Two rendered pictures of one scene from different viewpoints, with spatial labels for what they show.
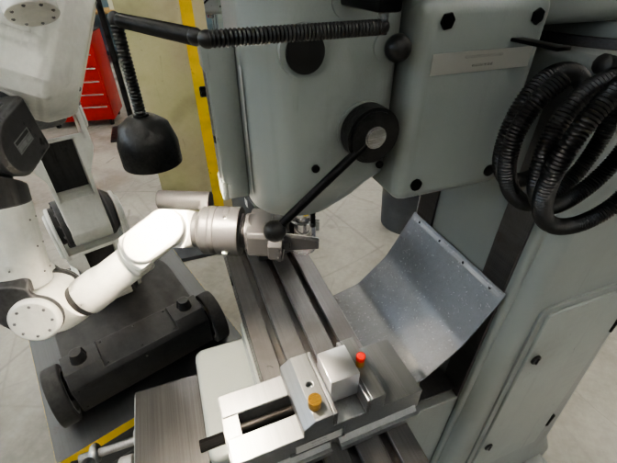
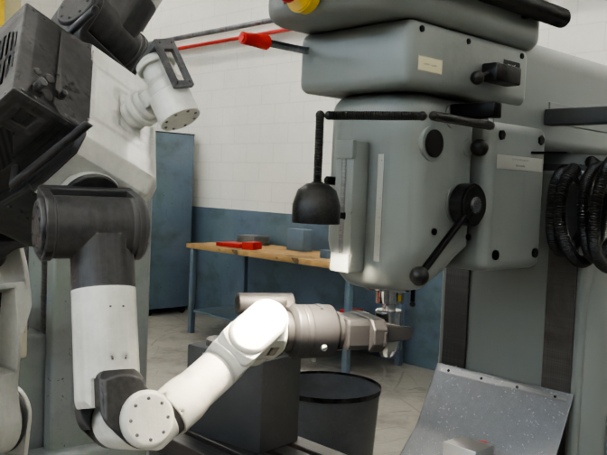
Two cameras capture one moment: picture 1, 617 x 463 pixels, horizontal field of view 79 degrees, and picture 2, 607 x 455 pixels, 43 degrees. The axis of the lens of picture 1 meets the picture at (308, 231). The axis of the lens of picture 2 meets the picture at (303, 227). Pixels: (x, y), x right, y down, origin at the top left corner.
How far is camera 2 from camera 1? 0.93 m
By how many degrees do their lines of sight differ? 40
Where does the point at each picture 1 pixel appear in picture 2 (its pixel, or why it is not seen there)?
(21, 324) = (137, 422)
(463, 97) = (513, 188)
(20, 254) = (135, 339)
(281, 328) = not seen: outside the picture
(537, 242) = (583, 326)
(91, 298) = (192, 402)
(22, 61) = (138, 159)
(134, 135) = (324, 191)
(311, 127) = (433, 197)
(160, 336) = not seen: outside the picture
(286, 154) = (417, 217)
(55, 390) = not seen: outside the picture
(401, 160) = (484, 232)
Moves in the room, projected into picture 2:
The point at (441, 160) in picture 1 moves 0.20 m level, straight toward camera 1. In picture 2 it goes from (507, 236) to (546, 245)
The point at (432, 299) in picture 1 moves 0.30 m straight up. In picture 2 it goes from (498, 441) to (506, 290)
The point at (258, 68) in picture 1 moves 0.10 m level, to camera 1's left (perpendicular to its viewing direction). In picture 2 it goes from (403, 153) to (345, 149)
